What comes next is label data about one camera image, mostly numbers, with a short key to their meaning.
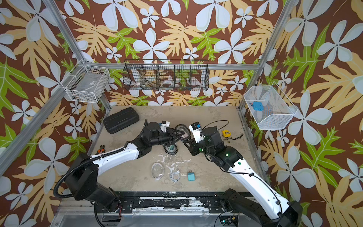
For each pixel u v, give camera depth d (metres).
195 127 0.62
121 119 1.05
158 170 0.86
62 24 0.74
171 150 0.93
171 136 0.68
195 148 0.63
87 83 0.85
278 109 0.77
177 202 0.75
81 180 0.43
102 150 0.95
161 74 0.97
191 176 0.82
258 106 0.85
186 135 0.76
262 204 0.42
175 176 0.84
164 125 0.76
